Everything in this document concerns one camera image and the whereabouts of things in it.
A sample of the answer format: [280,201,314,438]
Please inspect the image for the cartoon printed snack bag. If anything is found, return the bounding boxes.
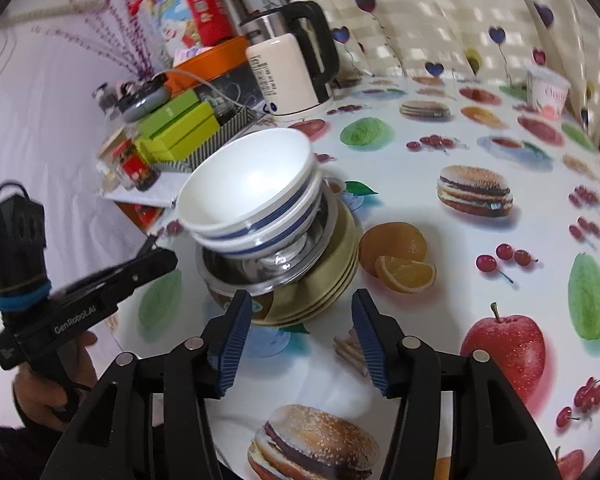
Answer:
[130,0,201,68]

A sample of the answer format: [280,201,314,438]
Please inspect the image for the large white blue-striped bowl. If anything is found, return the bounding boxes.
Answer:
[190,165,322,261]

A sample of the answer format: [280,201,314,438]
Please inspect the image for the white yogurt cup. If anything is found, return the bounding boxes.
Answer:
[526,66,571,120]

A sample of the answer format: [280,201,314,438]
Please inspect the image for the dark green flat box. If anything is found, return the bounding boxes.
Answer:
[135,90,201,126]

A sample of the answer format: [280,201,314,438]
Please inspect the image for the food print tablecloth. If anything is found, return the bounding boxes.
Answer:
[112,75,600,480]

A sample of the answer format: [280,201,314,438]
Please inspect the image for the lime green flat box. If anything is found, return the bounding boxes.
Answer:
[150,117,220,161]
[139,101,216,148]

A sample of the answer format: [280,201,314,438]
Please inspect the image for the black handheld device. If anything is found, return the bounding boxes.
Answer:
[115,77,166,98]

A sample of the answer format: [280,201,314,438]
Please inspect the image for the purple decorative branches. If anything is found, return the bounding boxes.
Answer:
[32,0,156,78]

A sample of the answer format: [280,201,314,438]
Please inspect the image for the white electric kettle black handle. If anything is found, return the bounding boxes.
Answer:
[238,0,341,117]

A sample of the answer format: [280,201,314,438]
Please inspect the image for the small white blue-striped bowl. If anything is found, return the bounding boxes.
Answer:
[176,128,315,237]

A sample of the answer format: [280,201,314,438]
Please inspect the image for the person's left forearm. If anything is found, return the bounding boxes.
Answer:
[0,410,51,480]

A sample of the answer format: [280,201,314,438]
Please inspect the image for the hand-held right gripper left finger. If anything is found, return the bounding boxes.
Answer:
[40,289,254,480]

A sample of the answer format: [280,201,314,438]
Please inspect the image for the zigzag patterned box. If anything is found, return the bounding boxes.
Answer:
[152,107,266,173]

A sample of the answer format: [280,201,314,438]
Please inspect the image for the clear container orange lid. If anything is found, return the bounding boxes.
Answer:
[165,35,261,111]

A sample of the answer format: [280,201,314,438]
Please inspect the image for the clear glass jar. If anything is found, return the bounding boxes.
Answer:
[97,152,131,188]

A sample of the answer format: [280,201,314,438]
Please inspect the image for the grey handheld device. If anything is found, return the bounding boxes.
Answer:
[120,87,171,122]

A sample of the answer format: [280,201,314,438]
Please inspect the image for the white cable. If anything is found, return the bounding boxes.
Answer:
[162,67,246,108]

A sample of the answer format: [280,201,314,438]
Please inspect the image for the red snack bag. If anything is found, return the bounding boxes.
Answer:
[172,0,233,48]

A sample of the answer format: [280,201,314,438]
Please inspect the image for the glass jar red label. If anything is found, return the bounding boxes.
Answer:
[111,137,161,192]

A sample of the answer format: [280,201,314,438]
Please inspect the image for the person's left hand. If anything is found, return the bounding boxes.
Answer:
[12,332,101,431]

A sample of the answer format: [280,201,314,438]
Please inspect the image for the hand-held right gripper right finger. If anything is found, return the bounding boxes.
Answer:
[351,288,563,480]

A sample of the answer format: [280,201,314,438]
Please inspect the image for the stainless steel bowl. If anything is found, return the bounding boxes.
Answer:
[196,195,331,293]

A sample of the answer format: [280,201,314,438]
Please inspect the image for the cream curtain heart print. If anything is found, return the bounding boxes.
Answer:
[270,0,600,126]

